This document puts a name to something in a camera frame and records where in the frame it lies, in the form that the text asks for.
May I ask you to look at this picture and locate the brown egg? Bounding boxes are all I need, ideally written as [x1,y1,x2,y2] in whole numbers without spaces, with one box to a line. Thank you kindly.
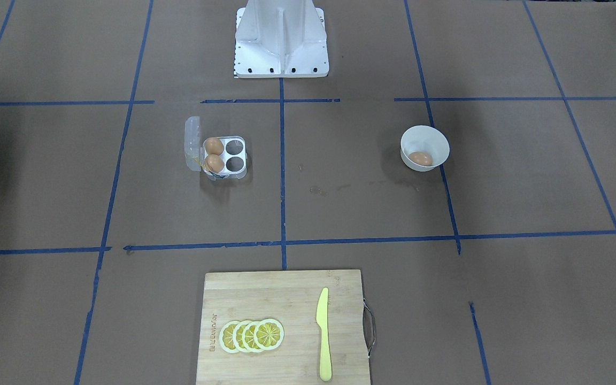
[204,137,225,156]
[408,151,434,167]
[204,154,225,174]

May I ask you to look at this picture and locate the clear plastic egg box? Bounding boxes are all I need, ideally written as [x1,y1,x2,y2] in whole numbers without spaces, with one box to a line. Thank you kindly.
[183,116,249,181]

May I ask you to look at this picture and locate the brown egg in box front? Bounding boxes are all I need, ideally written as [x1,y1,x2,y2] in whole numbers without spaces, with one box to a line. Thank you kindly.
[204,154,225,174]

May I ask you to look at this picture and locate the wooden cutting board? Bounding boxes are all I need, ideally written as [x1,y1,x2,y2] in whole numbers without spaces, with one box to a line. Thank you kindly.
[196,269,372,384]

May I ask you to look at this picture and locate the yellow plastic knife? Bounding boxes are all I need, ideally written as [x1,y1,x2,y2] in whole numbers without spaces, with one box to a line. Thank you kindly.
[315,287,333,382]

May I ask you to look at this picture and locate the white bowl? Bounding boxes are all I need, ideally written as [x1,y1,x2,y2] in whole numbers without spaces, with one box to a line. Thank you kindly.
[400,125,450,172]

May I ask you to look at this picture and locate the white pedestal column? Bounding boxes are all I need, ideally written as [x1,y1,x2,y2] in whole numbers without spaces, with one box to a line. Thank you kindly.
[233,1,330,79]

